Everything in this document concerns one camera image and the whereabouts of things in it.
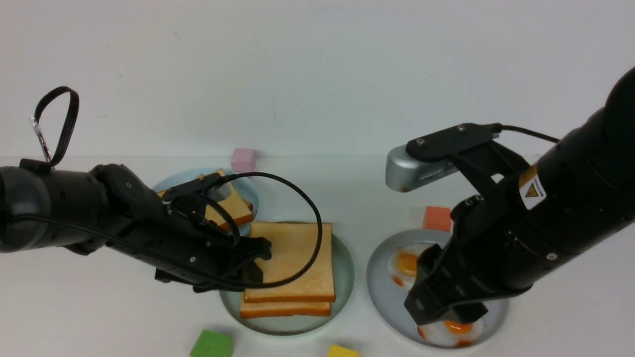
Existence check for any light blue bread plate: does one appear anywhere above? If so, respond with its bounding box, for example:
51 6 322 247
151 168 259 238

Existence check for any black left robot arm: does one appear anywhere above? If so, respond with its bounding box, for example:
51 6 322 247
1 160 271 293

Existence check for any front fried egg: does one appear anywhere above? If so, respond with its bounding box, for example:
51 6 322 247
417 319 485 348

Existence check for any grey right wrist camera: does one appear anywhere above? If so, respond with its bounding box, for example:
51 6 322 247
384 145 458 193

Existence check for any black left camera cable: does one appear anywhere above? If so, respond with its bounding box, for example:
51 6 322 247
10 171 324 291

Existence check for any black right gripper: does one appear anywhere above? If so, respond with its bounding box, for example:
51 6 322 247
404 164 556 325

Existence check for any fried egg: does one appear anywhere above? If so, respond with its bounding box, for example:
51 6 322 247
417 319 485 348
387 242 433 291

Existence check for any black strap loop with carabiner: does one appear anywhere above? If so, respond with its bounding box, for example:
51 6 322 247
30 86 80 167

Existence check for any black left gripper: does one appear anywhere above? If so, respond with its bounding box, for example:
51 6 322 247
91 164 272 293

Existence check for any rear fried egg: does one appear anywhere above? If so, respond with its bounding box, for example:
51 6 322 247
387 242 433 291

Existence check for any mint green centre plate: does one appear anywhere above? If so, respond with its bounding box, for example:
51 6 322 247
220 227 355 335

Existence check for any grey egg plate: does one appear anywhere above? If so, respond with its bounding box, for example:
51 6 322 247
367 229 509 350

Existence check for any orange foam cube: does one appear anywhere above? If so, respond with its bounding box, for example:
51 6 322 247
422 206 453 233

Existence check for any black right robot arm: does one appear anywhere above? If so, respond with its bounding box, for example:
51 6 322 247
404 70 635 325

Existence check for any yellow foam cube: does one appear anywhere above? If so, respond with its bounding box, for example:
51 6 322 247
327 344 361 357

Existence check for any pink foam cube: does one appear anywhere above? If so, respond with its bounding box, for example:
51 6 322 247
231 148 256 173

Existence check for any green foam cube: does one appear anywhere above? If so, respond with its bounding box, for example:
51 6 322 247
189 330 234 357

